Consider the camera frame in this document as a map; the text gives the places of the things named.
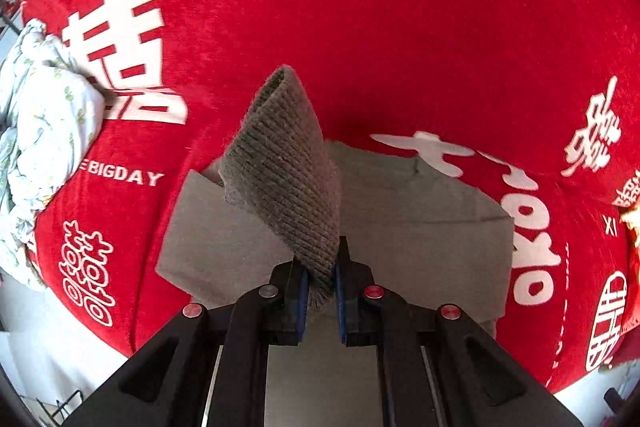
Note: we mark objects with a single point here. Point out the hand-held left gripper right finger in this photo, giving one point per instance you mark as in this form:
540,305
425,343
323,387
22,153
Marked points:
340,307

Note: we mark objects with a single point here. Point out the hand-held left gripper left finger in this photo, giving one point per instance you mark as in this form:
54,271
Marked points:
302,307

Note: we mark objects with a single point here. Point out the grey knit sweater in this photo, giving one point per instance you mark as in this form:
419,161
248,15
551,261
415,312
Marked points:
280,167

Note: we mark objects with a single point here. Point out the red printed blanket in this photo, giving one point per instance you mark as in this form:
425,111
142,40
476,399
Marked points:
400,32

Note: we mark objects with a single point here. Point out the pale yellow cloth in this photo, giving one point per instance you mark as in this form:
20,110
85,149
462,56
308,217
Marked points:
631,224

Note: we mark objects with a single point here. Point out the white floral quilt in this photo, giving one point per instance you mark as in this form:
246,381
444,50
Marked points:
45,122

